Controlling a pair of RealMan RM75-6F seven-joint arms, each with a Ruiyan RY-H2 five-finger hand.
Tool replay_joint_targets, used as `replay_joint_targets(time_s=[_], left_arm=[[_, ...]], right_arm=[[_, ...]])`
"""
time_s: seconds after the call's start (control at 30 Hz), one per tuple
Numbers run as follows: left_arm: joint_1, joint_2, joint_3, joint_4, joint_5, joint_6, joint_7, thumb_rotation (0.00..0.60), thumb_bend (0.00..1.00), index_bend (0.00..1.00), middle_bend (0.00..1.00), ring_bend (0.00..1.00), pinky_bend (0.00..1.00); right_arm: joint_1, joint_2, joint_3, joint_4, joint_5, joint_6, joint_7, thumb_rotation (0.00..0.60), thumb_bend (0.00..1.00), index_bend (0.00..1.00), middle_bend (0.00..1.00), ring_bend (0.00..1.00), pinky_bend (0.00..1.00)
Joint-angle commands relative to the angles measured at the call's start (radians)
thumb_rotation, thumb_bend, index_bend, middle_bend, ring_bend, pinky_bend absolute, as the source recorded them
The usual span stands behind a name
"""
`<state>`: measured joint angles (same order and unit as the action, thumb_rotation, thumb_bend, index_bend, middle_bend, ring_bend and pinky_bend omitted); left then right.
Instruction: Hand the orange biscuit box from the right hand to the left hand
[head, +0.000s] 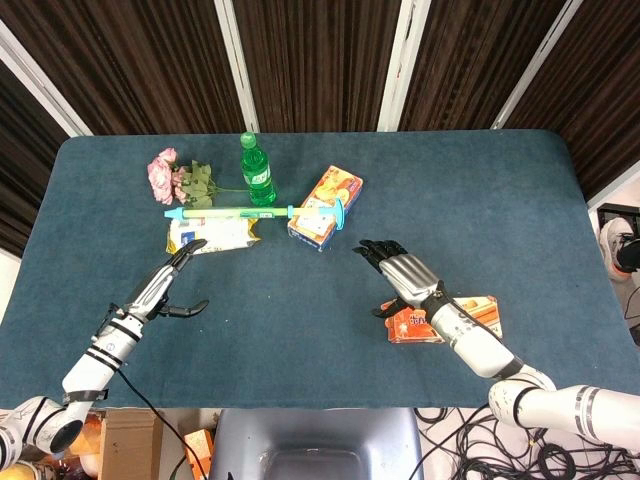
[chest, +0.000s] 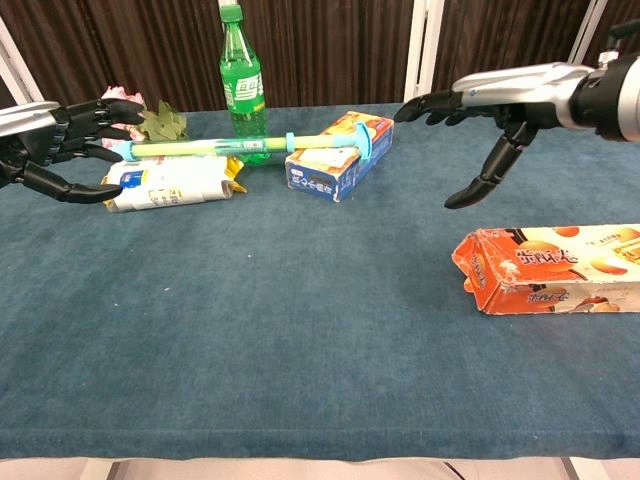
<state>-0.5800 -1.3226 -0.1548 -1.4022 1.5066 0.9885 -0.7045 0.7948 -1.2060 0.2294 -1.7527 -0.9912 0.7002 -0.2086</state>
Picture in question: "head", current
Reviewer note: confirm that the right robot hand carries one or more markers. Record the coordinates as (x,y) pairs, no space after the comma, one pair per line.
(407,280)

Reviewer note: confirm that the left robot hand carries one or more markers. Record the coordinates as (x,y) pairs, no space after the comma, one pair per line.
(156,286)

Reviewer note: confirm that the orange egg roll box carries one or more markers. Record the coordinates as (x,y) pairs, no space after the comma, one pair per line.
(475,310)

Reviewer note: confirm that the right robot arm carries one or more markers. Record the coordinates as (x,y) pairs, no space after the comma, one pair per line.
(500,360)

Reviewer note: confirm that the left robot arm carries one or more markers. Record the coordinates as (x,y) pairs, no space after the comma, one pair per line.
(85,367)

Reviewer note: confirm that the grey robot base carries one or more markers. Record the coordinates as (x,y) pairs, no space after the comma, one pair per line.
(315,445)

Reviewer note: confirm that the orange blue biscuit box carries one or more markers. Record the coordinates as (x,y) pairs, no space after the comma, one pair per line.
(327,205)

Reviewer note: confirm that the orange wooden block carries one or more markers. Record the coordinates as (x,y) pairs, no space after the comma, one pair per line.
(199,452)

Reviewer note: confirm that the white yellow snack packet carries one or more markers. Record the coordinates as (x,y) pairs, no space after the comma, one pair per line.
(220,234)

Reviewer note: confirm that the blue table cloth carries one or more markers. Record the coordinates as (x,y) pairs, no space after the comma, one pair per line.
(320,300)

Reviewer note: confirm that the pink artificial flower bouquet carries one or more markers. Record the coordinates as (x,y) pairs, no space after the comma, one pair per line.
(175,181)

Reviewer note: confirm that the green blue toy syringe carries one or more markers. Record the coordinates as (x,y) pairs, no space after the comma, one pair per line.
(250,213)

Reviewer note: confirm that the green soda bottle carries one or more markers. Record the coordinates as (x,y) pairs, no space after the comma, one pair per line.
(256,172)

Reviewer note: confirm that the white orange sneaker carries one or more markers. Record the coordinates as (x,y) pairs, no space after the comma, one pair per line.
(616,247)

